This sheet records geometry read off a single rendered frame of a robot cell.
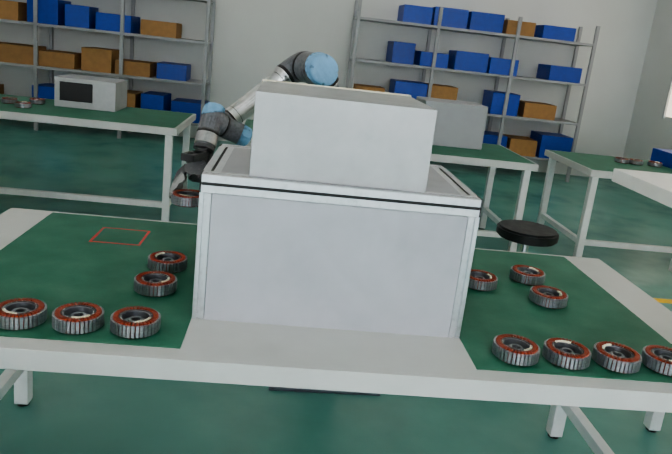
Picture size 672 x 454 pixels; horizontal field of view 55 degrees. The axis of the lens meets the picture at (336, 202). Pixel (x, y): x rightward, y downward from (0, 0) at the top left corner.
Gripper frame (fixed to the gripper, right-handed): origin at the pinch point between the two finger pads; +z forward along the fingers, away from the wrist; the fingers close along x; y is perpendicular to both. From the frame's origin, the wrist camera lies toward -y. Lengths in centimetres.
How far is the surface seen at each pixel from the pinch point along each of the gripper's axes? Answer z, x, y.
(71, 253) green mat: 25.8, 25.1, -15.0
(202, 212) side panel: 17, -26, -51
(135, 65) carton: -286, 303, 465
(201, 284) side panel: 32, -26, -42
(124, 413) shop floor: 72, 25, 54
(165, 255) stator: 21.5, -2.8, -12.5
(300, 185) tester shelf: 7, -48, -51
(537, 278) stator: 4, -115, 19
